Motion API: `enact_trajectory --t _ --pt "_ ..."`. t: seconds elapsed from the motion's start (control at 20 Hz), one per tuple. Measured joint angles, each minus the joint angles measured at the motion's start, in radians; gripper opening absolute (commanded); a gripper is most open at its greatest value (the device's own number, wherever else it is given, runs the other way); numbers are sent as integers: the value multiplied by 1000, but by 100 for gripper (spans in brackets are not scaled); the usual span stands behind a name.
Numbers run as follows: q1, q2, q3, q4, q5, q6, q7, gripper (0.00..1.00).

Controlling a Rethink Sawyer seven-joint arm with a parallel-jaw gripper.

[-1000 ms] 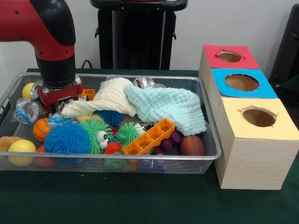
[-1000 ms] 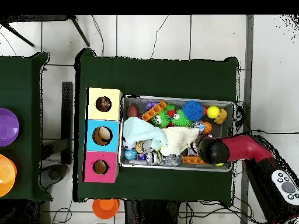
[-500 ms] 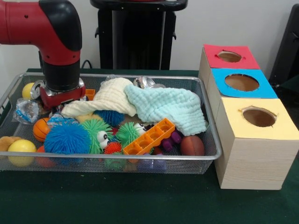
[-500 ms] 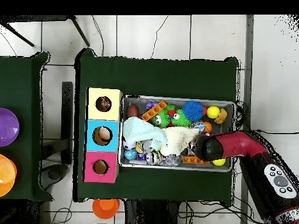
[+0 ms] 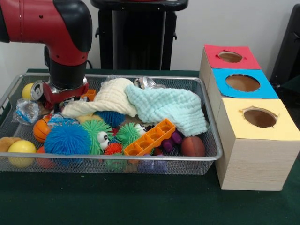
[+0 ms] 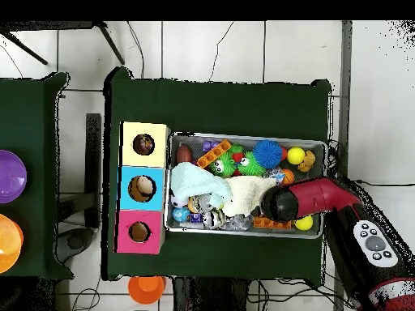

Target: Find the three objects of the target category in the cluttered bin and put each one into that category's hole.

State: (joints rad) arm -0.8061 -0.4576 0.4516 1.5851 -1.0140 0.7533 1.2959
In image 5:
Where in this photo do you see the wooden box with three holes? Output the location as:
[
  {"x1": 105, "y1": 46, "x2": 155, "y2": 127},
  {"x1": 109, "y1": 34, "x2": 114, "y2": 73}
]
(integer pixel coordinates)
[{"x1": 199, "y1": 44, "x2": 300, "y2": 192}]

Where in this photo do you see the orange plastic block tray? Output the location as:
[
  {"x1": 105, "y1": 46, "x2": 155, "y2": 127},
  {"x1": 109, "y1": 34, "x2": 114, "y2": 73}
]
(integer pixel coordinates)
[{"x1": 123, "y1": 118, "x2": 176, "y2": 157}]

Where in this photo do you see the black upright panel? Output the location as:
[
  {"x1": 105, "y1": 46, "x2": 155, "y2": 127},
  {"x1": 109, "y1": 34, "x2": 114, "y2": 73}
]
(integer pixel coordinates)
[{"x1": 269, "y1": 3, "x2": 300, "y2": 86}]

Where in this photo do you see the brown toy football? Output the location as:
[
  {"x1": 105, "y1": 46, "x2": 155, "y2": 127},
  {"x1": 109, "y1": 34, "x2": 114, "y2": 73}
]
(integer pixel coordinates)
[{"x1": 180, "y1": 135, "x2": 206, "y2": 157}]

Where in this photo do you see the blue spiky ball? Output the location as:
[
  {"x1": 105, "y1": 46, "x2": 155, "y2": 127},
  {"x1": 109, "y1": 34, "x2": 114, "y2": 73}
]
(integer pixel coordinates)
[{"x1": 44, "y1": 121, "x2": 91, "y2": 156}]

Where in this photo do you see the cream muslin cloth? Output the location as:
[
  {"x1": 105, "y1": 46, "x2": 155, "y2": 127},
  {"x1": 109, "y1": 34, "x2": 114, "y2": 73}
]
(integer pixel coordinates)
[{"x1": 62, "y1": 77, "x2": 138, "y2": 119}]

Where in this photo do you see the light blue muslin cloth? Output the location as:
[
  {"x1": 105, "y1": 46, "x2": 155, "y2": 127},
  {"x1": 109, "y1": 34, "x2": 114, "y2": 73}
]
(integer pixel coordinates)
[{"x1": 125, "y1": 84, "x2": 209, "y2": 137}]

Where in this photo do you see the crushed red cola can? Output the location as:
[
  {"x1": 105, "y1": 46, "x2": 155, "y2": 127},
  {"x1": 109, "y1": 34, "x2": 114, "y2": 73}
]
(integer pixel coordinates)
[{"x1": 30, "y1": 81, "x2": 45, "y2": 101}]

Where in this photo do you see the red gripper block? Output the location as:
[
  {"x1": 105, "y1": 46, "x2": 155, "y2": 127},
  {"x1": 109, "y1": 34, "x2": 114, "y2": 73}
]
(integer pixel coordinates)
[{"x1": 43, "y1": 81, "x2": 90, "y2": 113}]

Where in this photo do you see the dark green tablecloth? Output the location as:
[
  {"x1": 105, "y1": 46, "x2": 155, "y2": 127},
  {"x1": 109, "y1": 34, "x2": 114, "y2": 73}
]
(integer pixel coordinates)
[{"x1": 0, "y1": 67, "x2": 300, "y2": 225}]

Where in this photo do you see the green spiky toy with eyes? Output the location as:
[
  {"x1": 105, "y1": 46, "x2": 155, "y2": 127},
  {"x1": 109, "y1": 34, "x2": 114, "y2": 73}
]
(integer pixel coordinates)
[
  {"x1": 82, "y1": 119, "x2": 114, "y2": 155},
  {"x1": 116, "y1": 123, "x2": 147, "y2": 148}
]

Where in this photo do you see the shallow mesh bin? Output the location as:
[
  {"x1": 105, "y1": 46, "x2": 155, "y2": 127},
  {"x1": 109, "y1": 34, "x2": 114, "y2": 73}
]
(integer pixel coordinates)
[{"x1": 0, "y1": 72, "x2": 223, "y2": 176}]

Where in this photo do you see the small orange basketball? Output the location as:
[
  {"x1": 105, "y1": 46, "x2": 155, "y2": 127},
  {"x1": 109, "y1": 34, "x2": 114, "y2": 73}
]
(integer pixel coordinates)
[{"x1": 33, "y1": 118, "x2": 51, "y2": 143}]

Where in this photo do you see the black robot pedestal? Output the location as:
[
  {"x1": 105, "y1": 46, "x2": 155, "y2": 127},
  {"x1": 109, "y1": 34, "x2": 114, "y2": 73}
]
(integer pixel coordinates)
[{"x1": 90, "y1": 0, "x2": 189, "y2": 70}]

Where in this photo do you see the yellow ball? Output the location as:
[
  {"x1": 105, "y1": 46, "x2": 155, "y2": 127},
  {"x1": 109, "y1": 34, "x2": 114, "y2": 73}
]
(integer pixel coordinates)
[{"x1": 7, "y1": 140, "x2": 38, "y2": 168}]

